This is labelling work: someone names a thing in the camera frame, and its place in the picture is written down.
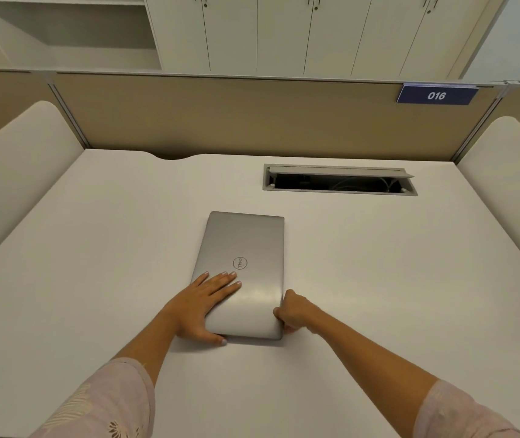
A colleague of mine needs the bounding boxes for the white side divider panel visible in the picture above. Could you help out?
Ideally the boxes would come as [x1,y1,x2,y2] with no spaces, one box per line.
[0,101,85,279]
[455,116,520,290]

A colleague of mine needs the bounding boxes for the person's right hand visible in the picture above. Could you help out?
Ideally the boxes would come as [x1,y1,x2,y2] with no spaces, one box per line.
[273,289,324,335]

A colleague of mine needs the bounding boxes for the beige desk partition panel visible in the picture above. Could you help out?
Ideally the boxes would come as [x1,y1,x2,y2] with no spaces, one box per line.
[0,68,520,162]

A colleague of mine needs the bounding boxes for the blue desk number sign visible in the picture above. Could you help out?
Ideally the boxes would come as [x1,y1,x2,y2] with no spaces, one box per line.
[396,83,480,106]

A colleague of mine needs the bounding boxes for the silver laptop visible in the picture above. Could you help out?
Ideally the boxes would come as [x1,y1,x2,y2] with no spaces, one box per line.
[190,211,285,341]

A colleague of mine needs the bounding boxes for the person's left forearm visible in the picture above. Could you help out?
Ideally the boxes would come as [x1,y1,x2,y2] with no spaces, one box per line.
[29,310,181,438]

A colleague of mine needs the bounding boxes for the white open shelf unit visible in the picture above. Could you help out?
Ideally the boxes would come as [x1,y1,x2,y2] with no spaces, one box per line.
[0,0,164,72]

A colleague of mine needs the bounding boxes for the white cabinet with doors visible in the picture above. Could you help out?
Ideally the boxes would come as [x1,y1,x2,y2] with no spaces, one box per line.
[144,0,511,80]

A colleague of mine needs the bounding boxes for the person's right forearm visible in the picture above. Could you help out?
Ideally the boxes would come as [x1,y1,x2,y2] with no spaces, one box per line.
[308,310,520,438]

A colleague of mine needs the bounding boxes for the person's left hand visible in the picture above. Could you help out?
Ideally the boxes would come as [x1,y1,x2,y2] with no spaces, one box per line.
[161,271,242,346]

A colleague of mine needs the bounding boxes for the grey desk cable box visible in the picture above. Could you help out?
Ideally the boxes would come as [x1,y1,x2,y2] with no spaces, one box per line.
[263,163,418,197]

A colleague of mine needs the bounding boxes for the cables in desk box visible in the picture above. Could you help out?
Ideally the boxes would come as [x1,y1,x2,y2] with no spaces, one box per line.
[275,175,400,193]

